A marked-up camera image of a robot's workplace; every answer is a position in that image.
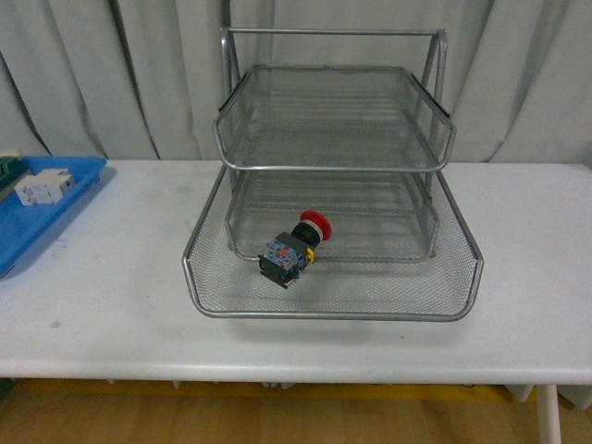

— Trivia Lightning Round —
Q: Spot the red emergency stop button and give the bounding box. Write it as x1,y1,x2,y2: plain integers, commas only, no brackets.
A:
258,209,332,289

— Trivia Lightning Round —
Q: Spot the silver mesh rack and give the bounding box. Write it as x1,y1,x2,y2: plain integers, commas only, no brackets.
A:
182,27,484,322

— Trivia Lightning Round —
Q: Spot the white curtain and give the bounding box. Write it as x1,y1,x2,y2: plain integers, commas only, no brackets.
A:
1,1,591,163

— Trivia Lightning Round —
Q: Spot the white circuit breaker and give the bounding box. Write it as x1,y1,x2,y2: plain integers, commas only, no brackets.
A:
14,168,76,205

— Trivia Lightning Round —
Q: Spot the blue plastic tray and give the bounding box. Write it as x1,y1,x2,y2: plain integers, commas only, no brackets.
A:
1,156,106,278

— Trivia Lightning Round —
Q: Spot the white table leg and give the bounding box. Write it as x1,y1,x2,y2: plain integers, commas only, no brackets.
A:
536,385,561,444

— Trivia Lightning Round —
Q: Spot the green knife switch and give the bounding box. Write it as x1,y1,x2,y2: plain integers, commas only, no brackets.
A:
0,150,31,201

